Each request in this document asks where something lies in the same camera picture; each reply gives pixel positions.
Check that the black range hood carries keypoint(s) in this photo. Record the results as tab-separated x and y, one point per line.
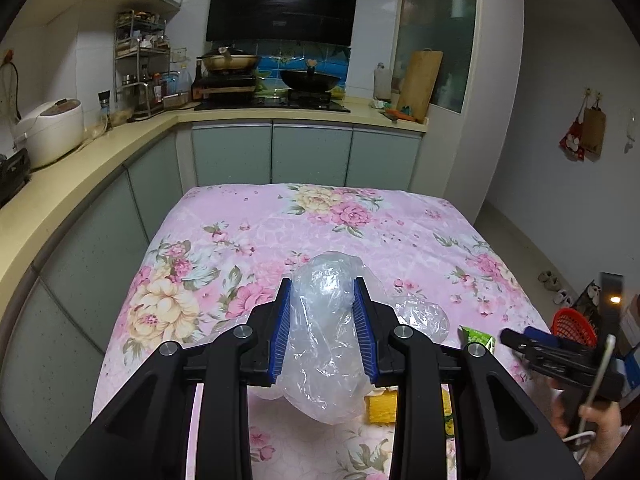
322	21

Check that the green snack packet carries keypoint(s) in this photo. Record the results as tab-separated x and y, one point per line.
470	336

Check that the white rice cooker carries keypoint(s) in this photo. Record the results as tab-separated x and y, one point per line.
50	131

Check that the golden pan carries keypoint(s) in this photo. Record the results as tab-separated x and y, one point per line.
228	58

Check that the translucent plastic jug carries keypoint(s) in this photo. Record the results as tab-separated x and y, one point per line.
382	83

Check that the red plastic mesh basket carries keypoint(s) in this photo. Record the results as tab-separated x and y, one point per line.
568	323

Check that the brown hanging paper bag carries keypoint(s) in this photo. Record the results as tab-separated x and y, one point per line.
593	127

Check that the metal spice rack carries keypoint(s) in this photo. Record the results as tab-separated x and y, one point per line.
146	78

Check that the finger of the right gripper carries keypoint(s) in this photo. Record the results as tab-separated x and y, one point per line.
539	336

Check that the clear plastic bag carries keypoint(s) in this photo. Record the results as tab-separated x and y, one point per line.
323	375

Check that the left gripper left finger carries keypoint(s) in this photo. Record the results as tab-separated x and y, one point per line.
177	392

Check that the pink floral tablecloth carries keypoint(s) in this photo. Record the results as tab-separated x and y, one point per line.
224	249

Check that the black wok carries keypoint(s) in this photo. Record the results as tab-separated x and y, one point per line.
309	80

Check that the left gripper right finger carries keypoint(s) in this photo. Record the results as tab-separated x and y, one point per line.
499	433

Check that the kitchen counter cabinets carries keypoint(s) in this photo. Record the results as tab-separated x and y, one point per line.
74	235

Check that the wooden cutting board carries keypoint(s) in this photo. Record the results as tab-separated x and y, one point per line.
419	82

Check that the red hanging bag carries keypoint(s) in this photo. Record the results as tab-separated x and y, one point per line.
570	142

